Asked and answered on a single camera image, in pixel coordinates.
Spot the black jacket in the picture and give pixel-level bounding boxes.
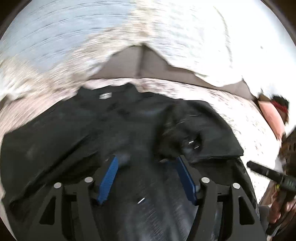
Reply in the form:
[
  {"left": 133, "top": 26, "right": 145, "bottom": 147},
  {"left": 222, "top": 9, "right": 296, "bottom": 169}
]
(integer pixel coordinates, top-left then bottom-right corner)
[{"left": 1, "top": 83, "right": 257, "bottom": 240}]

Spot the beige floral quilted bedspread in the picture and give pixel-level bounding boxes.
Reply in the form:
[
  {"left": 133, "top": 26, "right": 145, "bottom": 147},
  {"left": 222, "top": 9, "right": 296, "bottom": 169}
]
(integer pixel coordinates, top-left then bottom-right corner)
[{"left": 0, "top": 77, "right": 284, "bottom": 237}]

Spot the red and black sleeve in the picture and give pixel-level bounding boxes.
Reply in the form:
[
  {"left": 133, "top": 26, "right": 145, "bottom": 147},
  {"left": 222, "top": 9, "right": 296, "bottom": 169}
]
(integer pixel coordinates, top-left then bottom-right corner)
[{"left": 256, "top": 93, "right": 290, "bottom": 125}]

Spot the white embossed pillow cover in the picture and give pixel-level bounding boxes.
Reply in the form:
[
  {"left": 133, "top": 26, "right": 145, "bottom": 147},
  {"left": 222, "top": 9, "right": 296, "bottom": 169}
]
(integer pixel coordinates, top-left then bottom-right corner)
[{"left": 132, "top": 1, "right": 295, "bottom": 91}]

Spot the grey upholstered headboard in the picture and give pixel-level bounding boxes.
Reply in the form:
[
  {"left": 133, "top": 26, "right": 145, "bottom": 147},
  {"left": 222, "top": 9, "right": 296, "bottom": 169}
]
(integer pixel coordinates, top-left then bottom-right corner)
[{"left": 91, "top": 45, "right": 255, "bottom": 100}]

